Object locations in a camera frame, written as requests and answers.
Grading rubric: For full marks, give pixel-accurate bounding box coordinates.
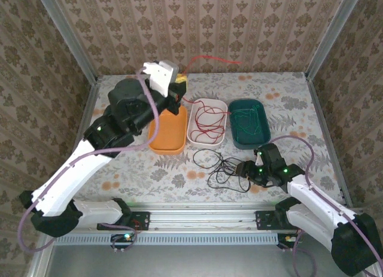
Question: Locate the teal plastic tray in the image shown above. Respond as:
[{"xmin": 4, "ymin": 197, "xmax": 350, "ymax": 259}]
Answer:
[{"xmin": 227, "ymin": 99, "xmax": 272, "ymax": 150}]

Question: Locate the thin green cable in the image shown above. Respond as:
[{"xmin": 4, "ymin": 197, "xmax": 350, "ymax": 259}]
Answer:
[{"xmin": 232, "ymin": 103, "xmax": 266, "ymax": 137}]

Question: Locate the small controller board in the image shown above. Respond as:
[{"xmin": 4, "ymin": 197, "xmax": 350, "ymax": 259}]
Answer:
[
  {"xmin": 277, "ymin": 233, "xmax": 300, "ymax": 249},
  {"xmin": 110, "ymin": 233, "xmax": 135, "ymax": 249}
]

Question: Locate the thin black cable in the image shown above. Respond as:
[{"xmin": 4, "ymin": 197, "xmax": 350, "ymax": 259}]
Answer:
[{"xmin": 192, "ymin": 148, "xmax": 253, "ymax": 194}]

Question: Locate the aluminium frame post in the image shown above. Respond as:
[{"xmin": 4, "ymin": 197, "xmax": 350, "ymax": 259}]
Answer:
[
  {"xmin": 33, "ymin": 0, "xmax": 100, "ymax": 84},
  {"xmin": 305, "ymin": 0, "xmax": 365, "ymax": 81}
]

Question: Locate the grey slotted cable duct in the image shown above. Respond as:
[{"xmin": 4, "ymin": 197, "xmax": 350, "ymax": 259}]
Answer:
[{"xmin": 55, "ymin": 233, "xmax": 279, "ymax": 246}]

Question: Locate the orange plastic tray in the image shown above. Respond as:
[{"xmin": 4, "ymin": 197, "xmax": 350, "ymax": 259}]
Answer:
[{"xmin": 148, "ymin": 105, "xmax": 189, "ymax": 156}]

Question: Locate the white plastic tray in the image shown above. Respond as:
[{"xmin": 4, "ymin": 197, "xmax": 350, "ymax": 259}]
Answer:
[{"xmin": 186, "ymin": 98, "xmax": 229, "ymax": 147}]

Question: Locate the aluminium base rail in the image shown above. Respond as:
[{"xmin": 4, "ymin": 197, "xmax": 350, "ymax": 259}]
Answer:
[{"xmin": 71, "ymin": 202, "xmax": 354, "ymax": 232}]

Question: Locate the thin red cable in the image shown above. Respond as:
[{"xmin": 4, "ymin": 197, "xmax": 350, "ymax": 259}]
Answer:
[{"xmin": 181, "ymin": 54, "xmax": 242, "ymax": 145}]

